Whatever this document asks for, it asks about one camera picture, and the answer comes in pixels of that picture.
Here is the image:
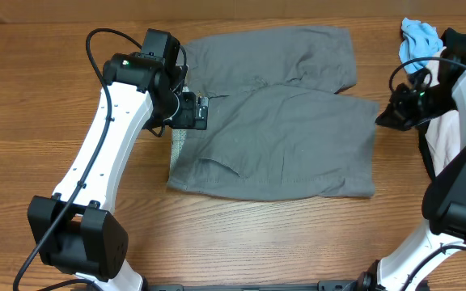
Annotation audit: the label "grey shorts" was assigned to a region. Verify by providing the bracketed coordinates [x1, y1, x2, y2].
[167, 26, 379, 200]

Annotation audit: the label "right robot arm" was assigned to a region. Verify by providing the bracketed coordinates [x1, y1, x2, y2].
[351, 41, 466, 290]

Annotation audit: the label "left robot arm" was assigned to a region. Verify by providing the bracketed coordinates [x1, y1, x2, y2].
[27, 29, 208, 290]

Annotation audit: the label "pale pink garment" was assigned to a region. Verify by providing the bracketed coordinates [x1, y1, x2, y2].
[425, 60, 460, 176]

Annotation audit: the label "light blue cloth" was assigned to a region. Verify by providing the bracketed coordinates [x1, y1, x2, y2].
[399, 18, 444, 63]

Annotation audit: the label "black garment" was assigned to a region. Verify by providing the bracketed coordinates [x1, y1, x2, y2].
[418, 27, 466, 179]

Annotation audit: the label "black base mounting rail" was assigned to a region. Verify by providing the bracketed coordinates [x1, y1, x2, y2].
[148, 280, 357, 291]

